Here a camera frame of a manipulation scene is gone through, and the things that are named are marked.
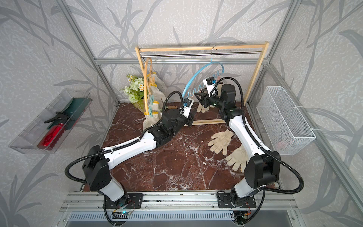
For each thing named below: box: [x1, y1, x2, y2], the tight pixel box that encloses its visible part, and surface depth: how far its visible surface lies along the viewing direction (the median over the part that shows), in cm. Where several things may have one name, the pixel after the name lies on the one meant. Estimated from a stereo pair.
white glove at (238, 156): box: [225, 144, 249, 173], surface depth 91 cm
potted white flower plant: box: [119, 74, 145, 113], surface depth 92 cm
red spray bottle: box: [36, 122, 66, 151], surface depth 60 cm
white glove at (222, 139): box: [207, 129, 234, 156], surface depth 98 cm
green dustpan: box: [43, 97, 93, 131], surface depth 68 cm
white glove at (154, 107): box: [151, 100, 162, 113], surface depth 80 cm
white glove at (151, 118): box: [142, 111, 163, 131], surface depth 75 cm
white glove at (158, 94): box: [149, 83, 167, 103], surface depth 91 cm
